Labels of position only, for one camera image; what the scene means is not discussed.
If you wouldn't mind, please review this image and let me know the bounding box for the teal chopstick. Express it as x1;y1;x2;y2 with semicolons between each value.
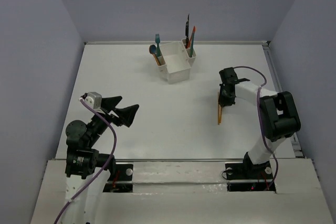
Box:
189;30;196;58

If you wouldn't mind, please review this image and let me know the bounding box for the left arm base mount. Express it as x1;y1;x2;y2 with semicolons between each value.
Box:
103;163;133;193

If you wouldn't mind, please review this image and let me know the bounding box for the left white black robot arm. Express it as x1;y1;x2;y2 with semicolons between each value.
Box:
55;92;139;223

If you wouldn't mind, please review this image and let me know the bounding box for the metal table knife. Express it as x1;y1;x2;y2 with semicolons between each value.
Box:
185;14;190;48

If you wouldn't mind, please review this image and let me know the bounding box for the teal plastic fork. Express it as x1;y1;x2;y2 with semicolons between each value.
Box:
155;34;161;57

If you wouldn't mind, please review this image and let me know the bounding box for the white utensil caddy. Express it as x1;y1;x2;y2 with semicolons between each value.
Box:
157;39;197;84

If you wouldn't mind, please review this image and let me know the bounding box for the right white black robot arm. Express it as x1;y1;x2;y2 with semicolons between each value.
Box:
218;67;301;180

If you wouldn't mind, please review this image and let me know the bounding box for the orange plastic knife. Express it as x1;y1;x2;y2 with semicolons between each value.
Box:
186;26;196;48

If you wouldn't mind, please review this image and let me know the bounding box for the orange plastic spoon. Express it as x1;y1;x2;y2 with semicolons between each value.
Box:
153;54;161;66

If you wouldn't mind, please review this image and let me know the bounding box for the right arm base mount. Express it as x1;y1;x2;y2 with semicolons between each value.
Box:
221;162;276;192

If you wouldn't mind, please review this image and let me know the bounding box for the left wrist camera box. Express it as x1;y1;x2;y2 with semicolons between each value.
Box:
79;92;102;112

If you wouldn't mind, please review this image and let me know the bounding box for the blue plastic spoon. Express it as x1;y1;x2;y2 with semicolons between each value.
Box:
149;45;161;66

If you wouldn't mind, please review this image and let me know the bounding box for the orange chopstick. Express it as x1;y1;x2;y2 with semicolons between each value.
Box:
218;106;223;124
217;91;222;125

